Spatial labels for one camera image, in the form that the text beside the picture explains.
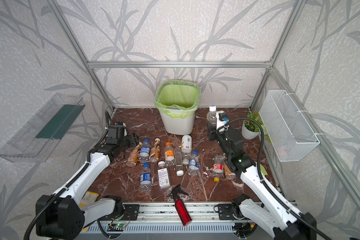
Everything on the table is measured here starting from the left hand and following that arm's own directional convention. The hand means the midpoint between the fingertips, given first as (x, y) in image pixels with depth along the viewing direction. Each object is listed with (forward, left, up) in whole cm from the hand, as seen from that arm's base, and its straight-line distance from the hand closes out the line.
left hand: (136, 133), depth 85 cm
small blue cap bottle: (-15, -34, -12) cm, 39 cm away
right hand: (0, -42, +17) cm, 45 cm away
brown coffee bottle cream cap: (-5, -10, -12) cm, 16 cm away
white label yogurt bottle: (0, -29, -11) cm, 31 cm away
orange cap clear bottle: (-8, -19, -11) cm, 23 cm away
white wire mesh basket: (-13, -73, +19) cm, 76 cm away
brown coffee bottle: (-10, +3, -12) cm, 16 cm away
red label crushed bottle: (-15, -47, -11) cm, 51 cm away
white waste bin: (+9, -21, -5) cm, 23 cm away
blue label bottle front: (-22, -7, -11) cm, 25 cm away
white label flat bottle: (-19, -16, -12) cm, 28 cm away
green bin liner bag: (+30, -24, 0) cm, 38 cm away
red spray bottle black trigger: (-39, -29, -12) cm, 50 cm away
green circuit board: (-43, +4, -18) cm, 47 cm away
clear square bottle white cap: (-12, -25, -12) cm, 30 cm away
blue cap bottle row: (-5, -4, -12) cm, 14 cm away
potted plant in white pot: (+9, -71, -8) cm, 72 cm away
